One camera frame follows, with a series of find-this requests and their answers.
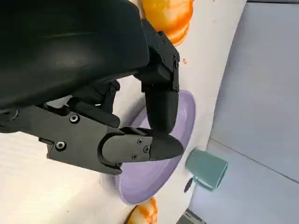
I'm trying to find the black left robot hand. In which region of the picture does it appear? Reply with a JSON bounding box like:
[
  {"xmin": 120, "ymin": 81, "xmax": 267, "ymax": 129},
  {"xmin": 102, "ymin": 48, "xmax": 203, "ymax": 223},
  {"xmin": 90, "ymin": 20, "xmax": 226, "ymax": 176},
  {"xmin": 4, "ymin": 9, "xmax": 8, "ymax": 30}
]
[{"xmin": 0, "ymin": 0, "xmax": 185, "ymax": 176}]

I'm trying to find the orange white toy bread roll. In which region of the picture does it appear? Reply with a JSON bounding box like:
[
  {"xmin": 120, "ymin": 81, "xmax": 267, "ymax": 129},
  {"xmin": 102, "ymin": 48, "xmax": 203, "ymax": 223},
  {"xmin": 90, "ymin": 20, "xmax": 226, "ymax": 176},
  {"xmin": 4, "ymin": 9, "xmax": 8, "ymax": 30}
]
[
  {"xmin": 126, "ymin": 197, "xmax": 159, "ymax": 224},
  {"xmin": 140, "ymin": 0, "xmax": 196, "ymax": 46}
]

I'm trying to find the lilac plate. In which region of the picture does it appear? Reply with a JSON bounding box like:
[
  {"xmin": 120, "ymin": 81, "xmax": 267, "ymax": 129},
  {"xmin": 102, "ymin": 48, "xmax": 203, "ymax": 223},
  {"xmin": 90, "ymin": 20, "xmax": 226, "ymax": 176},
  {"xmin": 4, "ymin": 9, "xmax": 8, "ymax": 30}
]
[{"xmin": 112, "ymin": 90, "xmax": 197, "ymax": 206}]

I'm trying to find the pale green mug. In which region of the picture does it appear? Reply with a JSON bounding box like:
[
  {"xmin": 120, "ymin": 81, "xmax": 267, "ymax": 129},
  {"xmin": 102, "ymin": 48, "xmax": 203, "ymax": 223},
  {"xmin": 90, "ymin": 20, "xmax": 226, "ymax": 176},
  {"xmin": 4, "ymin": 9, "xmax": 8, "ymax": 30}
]
[{"xmin": 185, "ymin": 149, "xmax": 229, "ymax": 192}]

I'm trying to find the grey partition panel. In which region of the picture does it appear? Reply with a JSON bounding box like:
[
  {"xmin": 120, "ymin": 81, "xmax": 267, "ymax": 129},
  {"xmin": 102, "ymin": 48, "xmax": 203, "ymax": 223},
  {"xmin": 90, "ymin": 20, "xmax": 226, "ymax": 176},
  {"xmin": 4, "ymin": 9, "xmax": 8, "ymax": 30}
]
[
  {"xmin": 210, "ymin": 0, "xmax": 299, "ymax": 182},
  {"xmin": 189, "ymin": 137, "xmax": 299, "ymax": 224}
]

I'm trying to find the dark grey box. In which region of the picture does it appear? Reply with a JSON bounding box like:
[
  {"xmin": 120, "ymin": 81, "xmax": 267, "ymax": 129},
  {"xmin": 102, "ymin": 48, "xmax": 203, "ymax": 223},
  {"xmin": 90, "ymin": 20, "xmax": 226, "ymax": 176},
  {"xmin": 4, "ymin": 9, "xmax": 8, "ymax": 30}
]
[{"xmin": 178, "ymin": 209, "xmax": 204, "ymax": 224}]

